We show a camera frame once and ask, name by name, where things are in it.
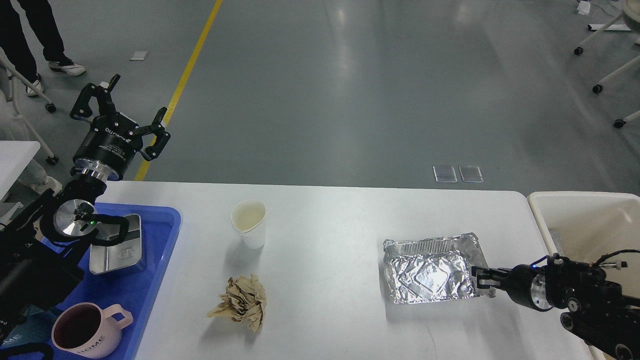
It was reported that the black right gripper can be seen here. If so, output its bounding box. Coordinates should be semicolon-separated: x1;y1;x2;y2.
471;264;553;312

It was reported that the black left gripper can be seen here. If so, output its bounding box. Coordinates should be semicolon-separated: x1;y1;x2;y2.
69;74;171;182

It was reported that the aluminium foil container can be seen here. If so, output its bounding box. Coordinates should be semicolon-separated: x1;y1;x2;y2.
382;232;496;305

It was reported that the stainless steel rectangular tray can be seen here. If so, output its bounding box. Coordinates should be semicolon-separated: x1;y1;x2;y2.
88;213;146;276

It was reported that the white paper cup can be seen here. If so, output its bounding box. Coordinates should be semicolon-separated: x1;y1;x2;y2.
230;200;266;249

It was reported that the pink ceramic mug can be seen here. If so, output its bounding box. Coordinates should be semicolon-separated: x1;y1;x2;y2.
51;301;134;359

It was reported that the brown paper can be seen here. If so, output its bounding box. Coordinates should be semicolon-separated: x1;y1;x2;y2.
206;273;267;333

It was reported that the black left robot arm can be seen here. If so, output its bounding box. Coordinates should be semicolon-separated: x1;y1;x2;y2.
0;74;170;340

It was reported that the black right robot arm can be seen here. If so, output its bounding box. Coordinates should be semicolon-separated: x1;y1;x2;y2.
471;251;640;360

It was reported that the clear floor plate right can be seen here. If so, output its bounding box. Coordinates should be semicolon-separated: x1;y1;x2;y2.
458;165;484;183

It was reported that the clear floor plate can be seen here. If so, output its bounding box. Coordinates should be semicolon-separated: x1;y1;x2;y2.
432;165;458;183
458;165;484;183

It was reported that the beige plastic bin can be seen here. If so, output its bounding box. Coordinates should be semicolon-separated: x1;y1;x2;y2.
527;192;640;360

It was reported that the clear floor plate left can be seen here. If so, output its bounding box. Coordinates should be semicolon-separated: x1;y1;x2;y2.
432;165;458;183

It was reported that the person in grey trousers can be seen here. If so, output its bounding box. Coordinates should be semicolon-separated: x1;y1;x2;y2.
0;93;63;195

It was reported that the white side table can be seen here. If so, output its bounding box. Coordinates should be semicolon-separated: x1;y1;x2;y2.
0;140;41;198

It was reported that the white wheeled stand left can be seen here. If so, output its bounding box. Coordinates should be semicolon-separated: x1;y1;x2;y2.
0;47;60;166

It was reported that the person in black trousers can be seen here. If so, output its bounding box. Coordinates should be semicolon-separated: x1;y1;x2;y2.
0;0;86;92

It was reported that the blue plastic tray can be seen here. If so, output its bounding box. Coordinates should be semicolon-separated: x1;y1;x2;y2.
0;203;182;360

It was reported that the dark blue ceramic mug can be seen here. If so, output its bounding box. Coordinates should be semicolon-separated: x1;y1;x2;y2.
0;322;30;350

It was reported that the white wheeled chair base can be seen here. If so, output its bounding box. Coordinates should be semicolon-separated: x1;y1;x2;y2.
574;0;640;130

